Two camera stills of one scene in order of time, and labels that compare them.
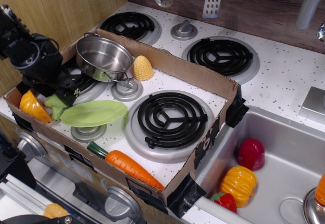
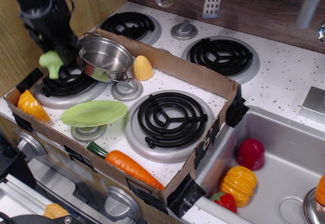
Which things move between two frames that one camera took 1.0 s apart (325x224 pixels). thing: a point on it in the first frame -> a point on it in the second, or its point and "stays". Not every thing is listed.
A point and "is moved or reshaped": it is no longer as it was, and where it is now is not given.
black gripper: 40,62 -> 46,13
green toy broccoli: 53,101 is moved or reshaped
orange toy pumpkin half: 30,103 stays
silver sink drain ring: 314,212 stays
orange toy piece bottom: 53,211 stays
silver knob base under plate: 88,134 stays
